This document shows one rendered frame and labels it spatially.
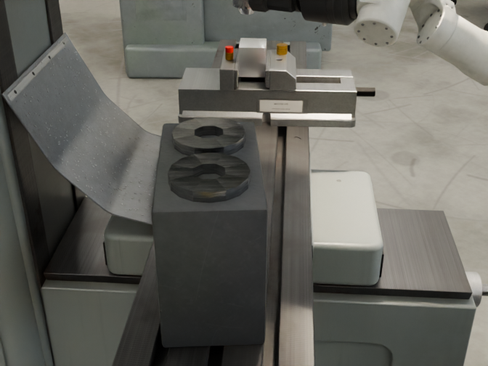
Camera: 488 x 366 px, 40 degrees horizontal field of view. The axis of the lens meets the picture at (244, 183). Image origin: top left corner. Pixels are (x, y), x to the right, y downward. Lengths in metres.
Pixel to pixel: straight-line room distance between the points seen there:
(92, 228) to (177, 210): 0.71
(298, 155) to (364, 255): 0.21
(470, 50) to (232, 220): 0.51
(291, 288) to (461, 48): 0.44
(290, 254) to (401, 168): 2.30
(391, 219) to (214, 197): 0.77
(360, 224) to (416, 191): 1.83
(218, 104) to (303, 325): 0.61
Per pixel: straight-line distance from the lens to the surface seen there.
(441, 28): 1.03
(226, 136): 0.80
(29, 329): 1.32
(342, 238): 1.18
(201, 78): 1.36
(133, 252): 1.20
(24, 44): 1.20
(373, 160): 3.25
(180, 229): 0.69
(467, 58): 1.06
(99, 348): 1.35
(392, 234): 1.37
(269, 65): 1.31
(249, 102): 1.30
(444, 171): 3.23
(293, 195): 1.07
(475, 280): 1.40
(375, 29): 0.99
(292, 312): 0.84
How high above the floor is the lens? 1.49
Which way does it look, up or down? 30 degrees down
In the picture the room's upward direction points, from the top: straight up
